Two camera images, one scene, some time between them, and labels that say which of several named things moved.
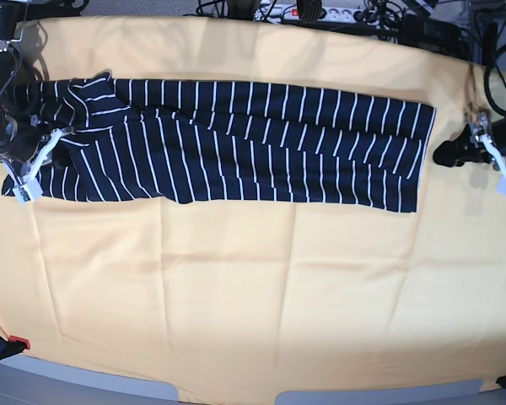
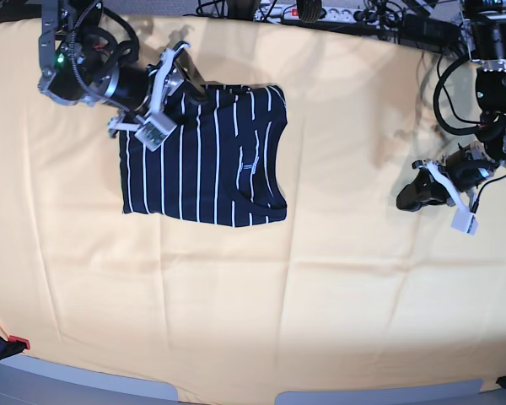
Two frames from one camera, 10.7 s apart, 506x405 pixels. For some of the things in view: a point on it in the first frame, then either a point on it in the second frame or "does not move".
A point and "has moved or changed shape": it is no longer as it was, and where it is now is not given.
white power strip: (287, 13) does not move
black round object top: (309, 11) does not move
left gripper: (18, 137) → (129, 86)
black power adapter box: (417, 30) does not move
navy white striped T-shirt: (187, 142) has moved or changed shape
